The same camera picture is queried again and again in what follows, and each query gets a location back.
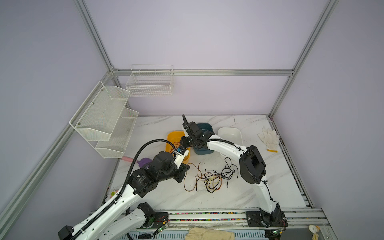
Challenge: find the cable bundle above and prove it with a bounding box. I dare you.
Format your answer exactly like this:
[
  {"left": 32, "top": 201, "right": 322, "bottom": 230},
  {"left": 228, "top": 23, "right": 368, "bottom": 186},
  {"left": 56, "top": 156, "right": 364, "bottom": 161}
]
[{"left": 182, "top": 157, "right": 240, "bottom": 194}]

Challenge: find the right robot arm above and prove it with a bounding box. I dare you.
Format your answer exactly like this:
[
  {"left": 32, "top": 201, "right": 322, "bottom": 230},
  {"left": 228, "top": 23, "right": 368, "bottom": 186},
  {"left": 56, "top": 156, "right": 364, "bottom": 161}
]
[{"left": 181, "top": 115, "right": 288, "bottom": 228}]

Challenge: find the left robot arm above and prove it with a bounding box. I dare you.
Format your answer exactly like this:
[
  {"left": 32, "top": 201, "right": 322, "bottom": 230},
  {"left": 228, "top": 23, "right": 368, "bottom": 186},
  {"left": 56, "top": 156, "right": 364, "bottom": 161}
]
[{"left": 58, "top": 145, "right": 190, "bottom": 240}]

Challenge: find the teal plastic bin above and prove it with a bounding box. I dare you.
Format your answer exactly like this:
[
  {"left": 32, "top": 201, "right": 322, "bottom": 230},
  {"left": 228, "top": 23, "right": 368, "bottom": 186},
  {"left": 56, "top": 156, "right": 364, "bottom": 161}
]
[{"left": 191, "top": 122, "right": 218, "bottom": 156}]

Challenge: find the white plastic bin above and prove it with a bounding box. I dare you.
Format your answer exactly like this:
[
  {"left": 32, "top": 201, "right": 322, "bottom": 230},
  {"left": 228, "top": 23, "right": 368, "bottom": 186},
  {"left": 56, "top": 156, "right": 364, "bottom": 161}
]
[{"left": 218, "top": 127, "right": 243, "bottom": 146}]

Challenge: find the purple plastic object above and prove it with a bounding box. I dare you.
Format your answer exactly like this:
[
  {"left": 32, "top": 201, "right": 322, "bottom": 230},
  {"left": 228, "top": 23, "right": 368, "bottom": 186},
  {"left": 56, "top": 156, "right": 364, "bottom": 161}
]
[{"left": 138, "top": 158, "right": 152, "bottom": 168}]

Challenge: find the pink plastic object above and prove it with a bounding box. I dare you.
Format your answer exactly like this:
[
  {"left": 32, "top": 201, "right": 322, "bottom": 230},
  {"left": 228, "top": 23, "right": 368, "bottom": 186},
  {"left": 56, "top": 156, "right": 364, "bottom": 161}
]
[{"left": 121, "top": 156, "right": 137, "bottom": 163}]

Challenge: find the beige cloth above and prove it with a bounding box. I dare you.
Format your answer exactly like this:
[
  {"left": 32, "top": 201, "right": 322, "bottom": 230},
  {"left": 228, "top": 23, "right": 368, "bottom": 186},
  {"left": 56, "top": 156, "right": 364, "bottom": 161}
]
[{"left": 185, "top": 228, "right": 235, "bottom": 240}]

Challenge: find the lower white mesh shelf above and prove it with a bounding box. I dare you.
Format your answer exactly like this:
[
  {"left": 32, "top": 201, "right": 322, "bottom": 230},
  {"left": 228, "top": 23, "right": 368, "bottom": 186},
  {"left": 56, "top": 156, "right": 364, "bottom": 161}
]
[{"left": 95, "top": 108, "right": 139, "bottom": 159}]

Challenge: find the white mesh shelf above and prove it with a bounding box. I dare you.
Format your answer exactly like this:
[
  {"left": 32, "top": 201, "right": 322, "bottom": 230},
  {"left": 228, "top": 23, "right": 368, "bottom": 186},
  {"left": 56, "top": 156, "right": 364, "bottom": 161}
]
[
  {"left": 95, "top": 108, "right": 139, "bottom": 159},
  {"left": 69, "top": 82, "right": 130, "bottom": 142}
]

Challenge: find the white work glove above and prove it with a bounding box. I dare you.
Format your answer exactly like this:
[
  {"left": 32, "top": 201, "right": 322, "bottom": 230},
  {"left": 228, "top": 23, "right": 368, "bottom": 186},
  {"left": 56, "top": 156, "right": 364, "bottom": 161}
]
[{"left": 258, "top": 128, "right": 280, "bottom": 153}]

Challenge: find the upper white mesh shelf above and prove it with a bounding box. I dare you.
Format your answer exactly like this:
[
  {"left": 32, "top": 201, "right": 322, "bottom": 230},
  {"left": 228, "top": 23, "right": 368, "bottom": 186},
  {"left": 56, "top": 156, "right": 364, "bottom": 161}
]
[{"left": 69, "top": 82, "right": 130, "bottom": 142}]

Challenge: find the white tape roll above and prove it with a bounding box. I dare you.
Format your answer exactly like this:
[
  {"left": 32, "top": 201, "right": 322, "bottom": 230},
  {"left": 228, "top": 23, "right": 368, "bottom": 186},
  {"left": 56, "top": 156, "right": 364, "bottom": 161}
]
[{"left": 309, "top": 225, "right": 320, "bottom": 235}]

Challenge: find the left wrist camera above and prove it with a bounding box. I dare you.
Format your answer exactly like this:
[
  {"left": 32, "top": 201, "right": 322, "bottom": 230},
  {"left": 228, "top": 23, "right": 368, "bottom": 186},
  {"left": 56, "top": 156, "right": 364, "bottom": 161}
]
[{"left": 174, "top": 145, "right": 189, "bottom": 169}]

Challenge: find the white wire basket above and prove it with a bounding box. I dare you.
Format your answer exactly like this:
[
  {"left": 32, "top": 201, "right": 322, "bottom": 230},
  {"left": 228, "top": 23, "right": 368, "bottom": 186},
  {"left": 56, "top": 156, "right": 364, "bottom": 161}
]
[{"left": 126, "top": 65, "right": 174, "bottom": 97}]

